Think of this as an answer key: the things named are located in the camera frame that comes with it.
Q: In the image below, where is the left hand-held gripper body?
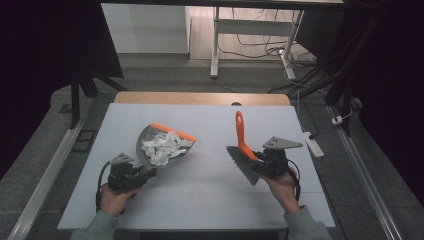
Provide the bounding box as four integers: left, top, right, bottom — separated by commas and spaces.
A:
106, 152, 148, 193

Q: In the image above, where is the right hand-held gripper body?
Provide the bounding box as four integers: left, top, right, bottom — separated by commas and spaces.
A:
258, 135, 304, 179

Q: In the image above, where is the pile of white tissue pieces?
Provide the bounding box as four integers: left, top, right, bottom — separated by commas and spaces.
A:
141, 130, 195, 167

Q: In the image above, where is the orange-handled hand brush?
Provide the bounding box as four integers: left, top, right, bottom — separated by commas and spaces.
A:
226, 110, 261, 187

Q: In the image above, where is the grey dustpan with orange lip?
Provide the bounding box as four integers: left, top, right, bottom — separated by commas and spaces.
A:
135, 123, 198, 169

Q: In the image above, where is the person's left hand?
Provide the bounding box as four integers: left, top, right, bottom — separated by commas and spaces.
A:
99, 184, 143, 218

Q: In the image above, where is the person's right hand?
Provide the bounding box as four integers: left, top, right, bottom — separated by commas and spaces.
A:
262, 167, 301, 215

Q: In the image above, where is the white power strip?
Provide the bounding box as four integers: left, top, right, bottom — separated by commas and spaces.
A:
302, 131, 325, 159

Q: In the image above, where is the white board table cover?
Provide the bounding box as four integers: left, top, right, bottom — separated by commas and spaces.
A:
57, 102, 336, 232

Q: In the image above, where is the wooden table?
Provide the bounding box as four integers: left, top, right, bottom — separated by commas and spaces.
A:
113, 91, 292, 107

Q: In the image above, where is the black tripod stand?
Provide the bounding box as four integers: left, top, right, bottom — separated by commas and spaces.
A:
68, 64, 128, 130
324, 63, 361, 138

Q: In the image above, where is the dark curtain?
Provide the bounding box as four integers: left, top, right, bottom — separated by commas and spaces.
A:
0, 0, 125, 179
295, 0, 424, 204

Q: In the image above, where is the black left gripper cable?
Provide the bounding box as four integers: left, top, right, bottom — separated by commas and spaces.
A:
95, 160, 113, 214

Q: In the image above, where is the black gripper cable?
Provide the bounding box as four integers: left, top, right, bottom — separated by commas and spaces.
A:
285, 158, 302, 203
95, 160, 113, 214

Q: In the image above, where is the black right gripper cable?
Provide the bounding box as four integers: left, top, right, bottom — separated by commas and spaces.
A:
285, 158, 302, 203

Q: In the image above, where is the aluminium floor rail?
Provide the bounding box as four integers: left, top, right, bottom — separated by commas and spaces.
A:
326, 104, 405, 240
6, 96, 97, 240

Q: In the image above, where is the bundle of black floor cables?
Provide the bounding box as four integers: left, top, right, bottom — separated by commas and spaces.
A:
218, 8, 331, 98

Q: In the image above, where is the white metal desk frame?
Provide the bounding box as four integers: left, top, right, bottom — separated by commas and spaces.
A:
209, 6, 306, 81

